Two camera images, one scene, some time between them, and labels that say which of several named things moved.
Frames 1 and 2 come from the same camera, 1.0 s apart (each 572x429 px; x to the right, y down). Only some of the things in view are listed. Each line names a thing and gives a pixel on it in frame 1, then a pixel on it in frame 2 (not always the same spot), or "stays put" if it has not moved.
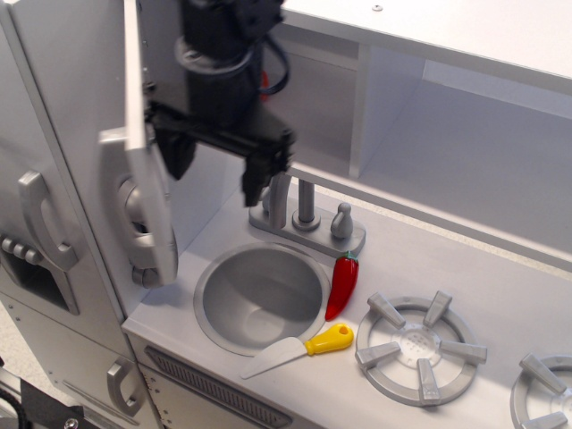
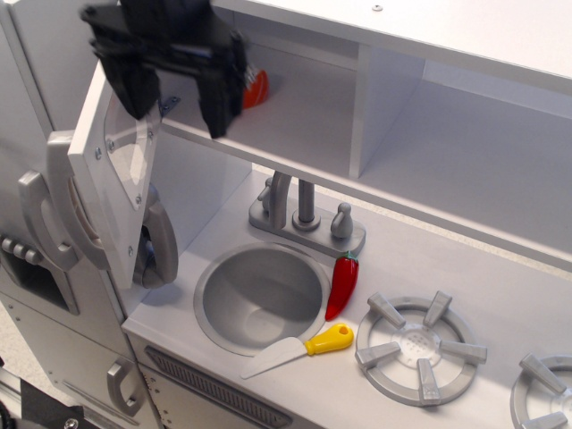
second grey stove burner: x=542 y=394 stays put
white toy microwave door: x=155 y=221 to x=111 y=157
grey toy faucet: x=332 y=235 stays put
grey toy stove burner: x=417 y=349 stays put
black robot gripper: x=228 y=50 to x=188 y=34
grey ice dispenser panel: x=24 y=265 stays put
